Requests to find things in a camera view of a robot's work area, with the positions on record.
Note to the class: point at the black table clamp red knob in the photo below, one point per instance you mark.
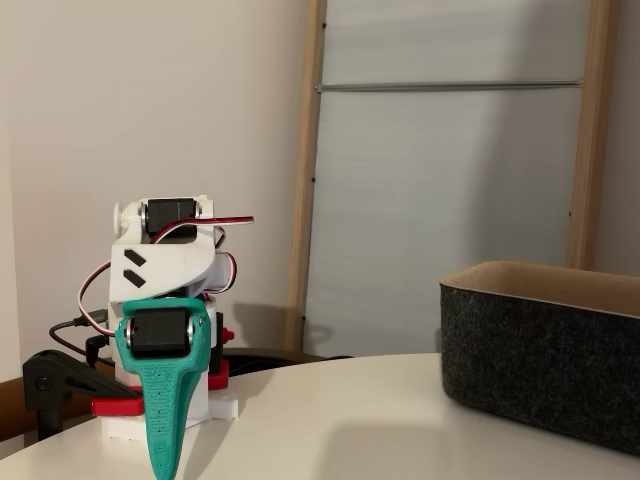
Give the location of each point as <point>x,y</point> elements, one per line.
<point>228,336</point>

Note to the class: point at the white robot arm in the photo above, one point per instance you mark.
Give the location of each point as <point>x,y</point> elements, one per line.
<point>165,270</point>

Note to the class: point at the black power plug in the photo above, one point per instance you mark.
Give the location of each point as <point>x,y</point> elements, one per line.
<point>95,350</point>

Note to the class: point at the red base clamp bracket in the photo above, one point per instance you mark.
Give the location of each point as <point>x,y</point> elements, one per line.
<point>218,377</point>
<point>115,406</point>

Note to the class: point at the metal rod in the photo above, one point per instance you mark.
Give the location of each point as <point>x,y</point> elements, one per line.
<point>450,86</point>

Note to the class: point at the wood framed translucent panel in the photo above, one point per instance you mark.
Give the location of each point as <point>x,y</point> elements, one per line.
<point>450,200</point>

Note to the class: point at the dark grey felt basket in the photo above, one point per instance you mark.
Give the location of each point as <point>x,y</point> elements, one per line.
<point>525,360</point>

